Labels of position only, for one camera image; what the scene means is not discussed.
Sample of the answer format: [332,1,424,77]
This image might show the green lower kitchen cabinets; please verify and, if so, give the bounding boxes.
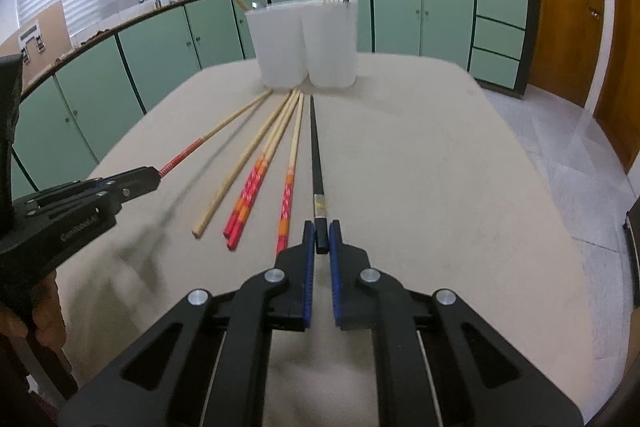
[11,0,541,197]

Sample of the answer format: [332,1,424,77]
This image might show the person left hand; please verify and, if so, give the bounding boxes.
[1,271,67,355]

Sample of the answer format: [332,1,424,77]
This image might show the cardboard box with labels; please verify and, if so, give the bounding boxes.
[1,1,73,89]

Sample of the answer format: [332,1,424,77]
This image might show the black chair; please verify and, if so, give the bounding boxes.
[623,199,640,309]

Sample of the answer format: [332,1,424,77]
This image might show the white plastic utensil holder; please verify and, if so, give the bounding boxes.
[245,0,359,89]

